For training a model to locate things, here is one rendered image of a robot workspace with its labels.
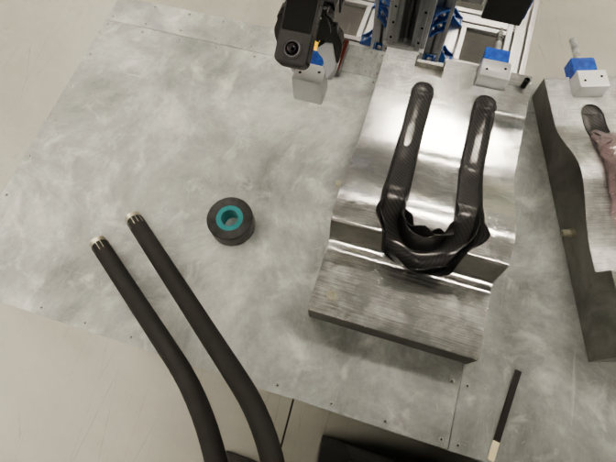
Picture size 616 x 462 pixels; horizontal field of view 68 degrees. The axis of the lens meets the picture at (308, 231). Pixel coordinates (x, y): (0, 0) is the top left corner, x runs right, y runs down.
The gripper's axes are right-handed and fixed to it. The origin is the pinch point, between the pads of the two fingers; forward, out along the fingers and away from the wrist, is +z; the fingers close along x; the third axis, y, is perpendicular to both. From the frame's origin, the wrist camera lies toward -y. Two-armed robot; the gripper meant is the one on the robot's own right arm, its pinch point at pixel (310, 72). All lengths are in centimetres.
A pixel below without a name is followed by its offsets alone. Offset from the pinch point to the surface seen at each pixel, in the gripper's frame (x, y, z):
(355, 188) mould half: -12.4, -17.4, 1.6
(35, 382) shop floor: 78, -70, 95
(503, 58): -30.4, 15.6, 4.5
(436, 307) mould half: -28.9, -29.8, 8.8
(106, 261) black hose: 24.6, -37.4, 11.1
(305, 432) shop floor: -13, -58, 95
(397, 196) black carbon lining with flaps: -18.8, -16.1, 3.4
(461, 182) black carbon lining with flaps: -28.0, -9.9, 5.3
